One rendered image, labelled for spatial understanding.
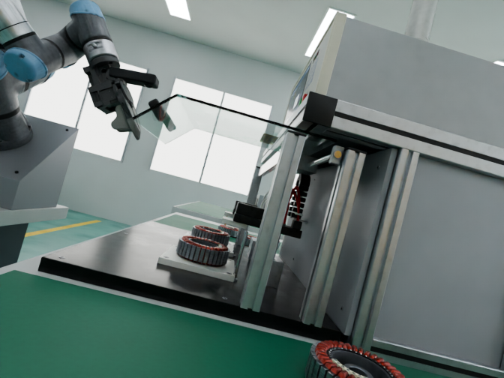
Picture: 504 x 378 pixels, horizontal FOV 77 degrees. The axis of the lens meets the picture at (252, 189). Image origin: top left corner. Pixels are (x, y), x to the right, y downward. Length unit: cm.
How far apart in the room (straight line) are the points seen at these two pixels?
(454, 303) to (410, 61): 44
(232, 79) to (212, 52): 56
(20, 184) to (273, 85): 510
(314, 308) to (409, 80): 46
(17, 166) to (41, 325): 68
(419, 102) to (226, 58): 531
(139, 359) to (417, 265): 42
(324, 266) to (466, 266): 23
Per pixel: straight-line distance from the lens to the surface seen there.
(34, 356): 37
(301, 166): 71
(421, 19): 255
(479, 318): 65
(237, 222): 66
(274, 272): 67
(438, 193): 58
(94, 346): 39
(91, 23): 96
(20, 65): 91
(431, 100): 72
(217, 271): 63
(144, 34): 623
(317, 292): 52
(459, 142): 59
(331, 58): 66
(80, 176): 596
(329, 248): 51
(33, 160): 105
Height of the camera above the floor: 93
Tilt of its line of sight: 2 degrees up
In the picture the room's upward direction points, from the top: 15 degrees clockwise
